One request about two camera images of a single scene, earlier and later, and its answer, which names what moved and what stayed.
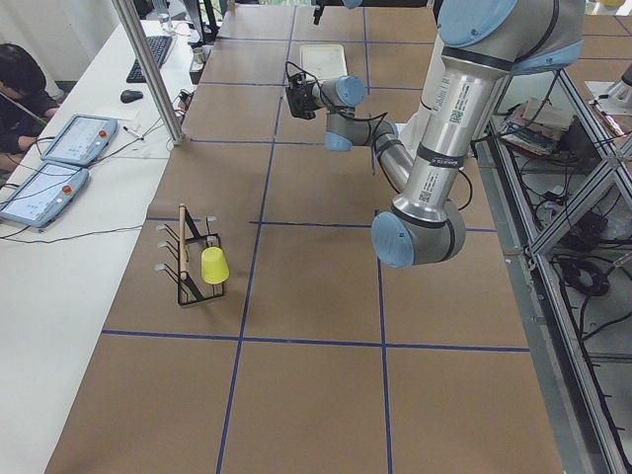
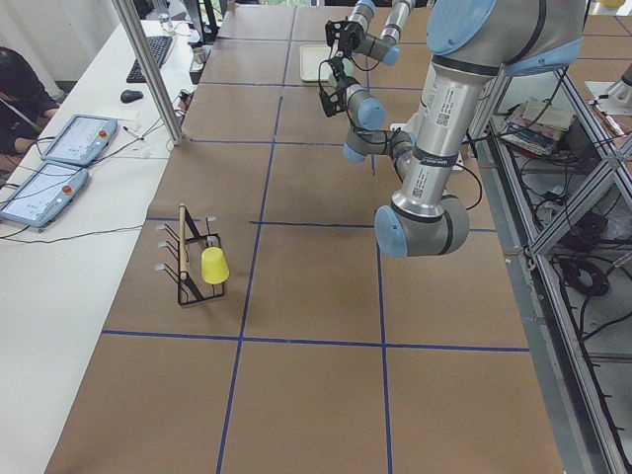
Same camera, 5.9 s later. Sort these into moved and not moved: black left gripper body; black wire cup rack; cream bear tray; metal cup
Moved: black left gripper body
Not moved: metal cup; cream bear tray; black wire cup rack
